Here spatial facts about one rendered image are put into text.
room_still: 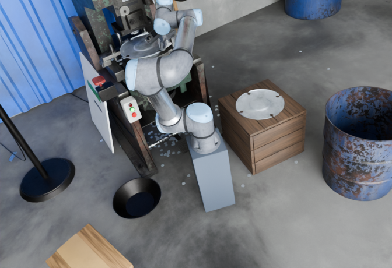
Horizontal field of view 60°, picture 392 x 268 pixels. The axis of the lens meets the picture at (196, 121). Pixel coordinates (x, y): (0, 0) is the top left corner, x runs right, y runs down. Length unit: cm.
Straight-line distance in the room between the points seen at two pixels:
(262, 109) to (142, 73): 99
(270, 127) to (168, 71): 89
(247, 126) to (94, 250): 101
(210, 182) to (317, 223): 60
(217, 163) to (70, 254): 80
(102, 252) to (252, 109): 113
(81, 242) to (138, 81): 83
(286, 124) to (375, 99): 49
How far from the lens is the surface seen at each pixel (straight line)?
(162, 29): 158
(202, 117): 155
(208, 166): 173
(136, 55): 193
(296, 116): 203
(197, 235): 195
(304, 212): 200
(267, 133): 197
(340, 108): 206
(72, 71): 333
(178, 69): 123
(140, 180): 220
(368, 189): 201
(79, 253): 170
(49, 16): 313
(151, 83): 125
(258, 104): 208
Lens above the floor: 165
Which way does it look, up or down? 40 degrees down
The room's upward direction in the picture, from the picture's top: 12 degrees counter-clockwise
